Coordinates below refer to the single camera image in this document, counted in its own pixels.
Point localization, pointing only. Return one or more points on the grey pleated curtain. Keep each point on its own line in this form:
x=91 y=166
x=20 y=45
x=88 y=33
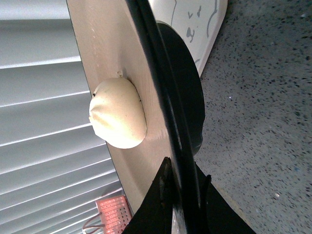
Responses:
x=53 y=168

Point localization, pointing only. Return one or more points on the white bear print tray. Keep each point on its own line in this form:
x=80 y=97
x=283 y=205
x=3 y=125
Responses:
x=196 y=21

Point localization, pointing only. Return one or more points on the red perforated circuit board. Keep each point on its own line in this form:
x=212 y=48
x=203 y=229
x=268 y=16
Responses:
x=115 y=214

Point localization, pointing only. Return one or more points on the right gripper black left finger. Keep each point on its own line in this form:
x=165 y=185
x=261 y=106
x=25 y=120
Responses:
x=155 y=215

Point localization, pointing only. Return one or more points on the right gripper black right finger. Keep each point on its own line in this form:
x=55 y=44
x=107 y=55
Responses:
x=207 y=212

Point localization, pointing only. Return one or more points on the white steamed bun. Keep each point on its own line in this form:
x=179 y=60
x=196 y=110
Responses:
x=116 y=113

